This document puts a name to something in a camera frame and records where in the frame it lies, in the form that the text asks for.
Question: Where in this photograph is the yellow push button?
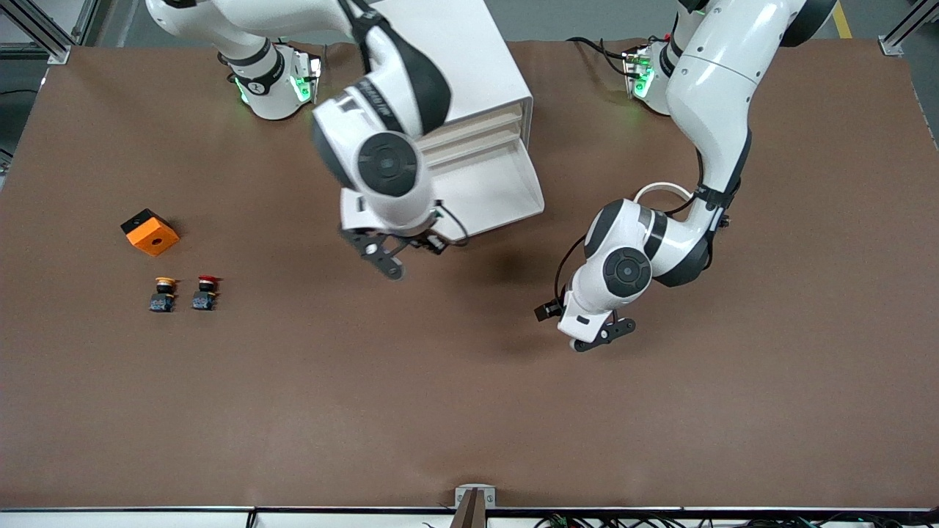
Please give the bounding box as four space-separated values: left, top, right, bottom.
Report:
149 276 179 313

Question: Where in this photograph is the metal table edge bracket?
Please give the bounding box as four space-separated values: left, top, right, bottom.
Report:
455 484 497 528

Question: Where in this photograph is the aluminium frame post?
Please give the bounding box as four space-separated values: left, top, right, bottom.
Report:
879 0 939 56
0 0 100 63

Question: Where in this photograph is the orange black button box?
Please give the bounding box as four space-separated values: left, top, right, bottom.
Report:
120 208 180 257

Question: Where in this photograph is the brown table cover mat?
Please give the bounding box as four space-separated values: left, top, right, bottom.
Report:
0 38 939 510

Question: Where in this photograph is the black base cable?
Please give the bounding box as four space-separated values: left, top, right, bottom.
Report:
569 35 635 78

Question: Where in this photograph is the white curved plastic part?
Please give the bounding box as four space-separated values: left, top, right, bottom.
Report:
635 182 694 206

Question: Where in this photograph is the red push button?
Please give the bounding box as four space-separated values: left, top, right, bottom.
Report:
191 275 221 312

